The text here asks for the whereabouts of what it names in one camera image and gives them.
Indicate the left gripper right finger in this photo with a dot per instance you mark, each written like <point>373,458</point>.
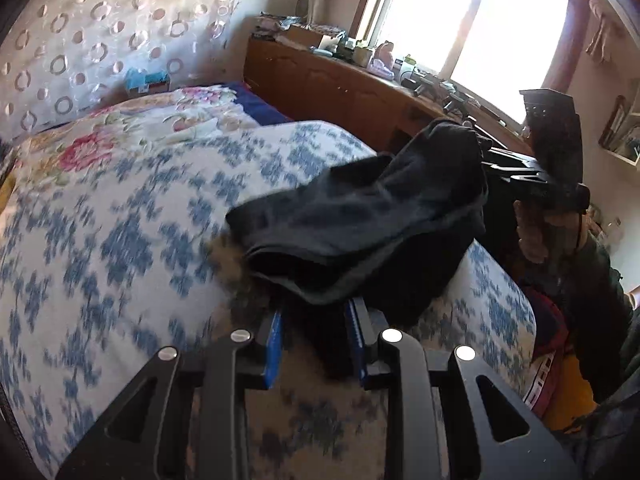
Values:
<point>388,359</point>

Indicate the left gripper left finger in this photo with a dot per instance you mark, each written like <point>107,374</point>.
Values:
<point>245,359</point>

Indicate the black garment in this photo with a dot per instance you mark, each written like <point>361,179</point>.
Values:
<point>388,228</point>

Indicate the person right hand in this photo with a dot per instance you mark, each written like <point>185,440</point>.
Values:
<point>541,232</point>

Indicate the blue white floral bedspread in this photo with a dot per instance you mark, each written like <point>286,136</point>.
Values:
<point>103,262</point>

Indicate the window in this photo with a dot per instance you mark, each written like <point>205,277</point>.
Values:
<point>492,49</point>

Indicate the clutter on sideboard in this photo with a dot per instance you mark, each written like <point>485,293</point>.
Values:
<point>381,58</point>

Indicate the wooden sideboard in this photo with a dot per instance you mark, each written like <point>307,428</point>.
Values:
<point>304,86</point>

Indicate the navy blue blanket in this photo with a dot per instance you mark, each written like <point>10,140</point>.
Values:
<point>258,109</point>

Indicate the pink floral quilt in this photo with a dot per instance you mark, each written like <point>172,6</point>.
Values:
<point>132,128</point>

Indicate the teal box on headboard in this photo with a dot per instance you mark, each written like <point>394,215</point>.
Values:
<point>142,83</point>

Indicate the circle patterned curtain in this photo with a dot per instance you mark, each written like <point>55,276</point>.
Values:
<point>62,59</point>

